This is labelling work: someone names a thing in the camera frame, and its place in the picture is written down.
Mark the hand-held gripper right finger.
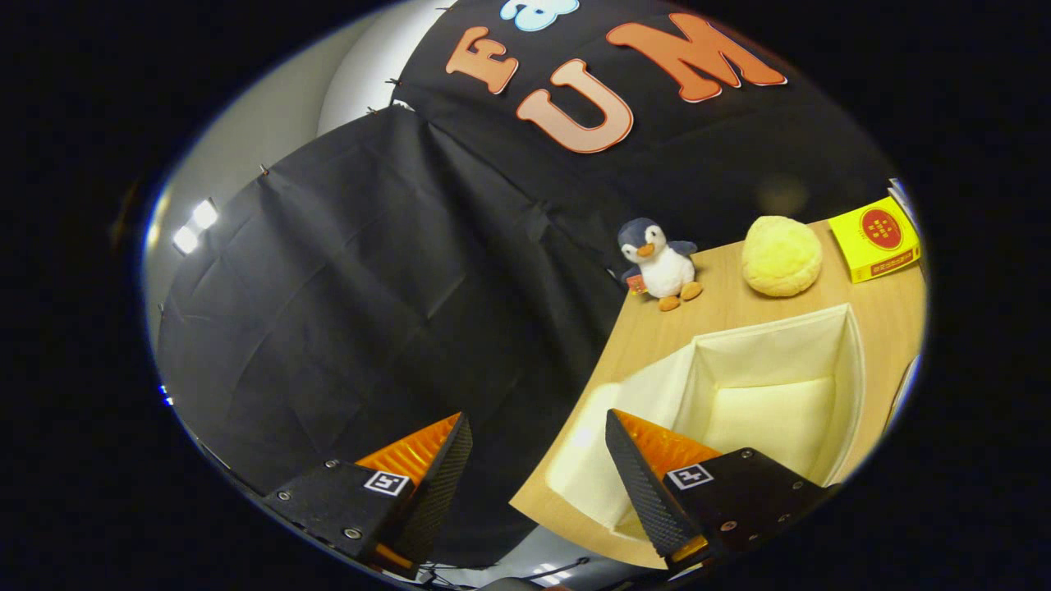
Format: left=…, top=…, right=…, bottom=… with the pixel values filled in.
left=605, top=408, right=840, bottom=573

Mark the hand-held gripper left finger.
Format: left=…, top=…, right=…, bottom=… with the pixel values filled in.
left=263, top=411, right=475, bottom=580

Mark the cream fabric storage box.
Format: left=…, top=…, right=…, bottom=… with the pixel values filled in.
left=545, top=302, right=868, bottom=543

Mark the black backdrop cloth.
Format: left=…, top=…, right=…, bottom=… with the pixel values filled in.
left=156, top=0, right=900, bottom=569

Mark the penguin plush toy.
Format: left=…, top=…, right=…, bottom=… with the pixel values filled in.
left=617, top=218, right=704, bottom=313

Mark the yellow round plush bun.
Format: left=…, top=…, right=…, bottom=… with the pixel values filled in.
left=741, top=215, right=824, bottom=298

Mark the yellow book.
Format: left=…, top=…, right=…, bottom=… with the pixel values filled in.
left=828, top=195, right=922, bottom=284

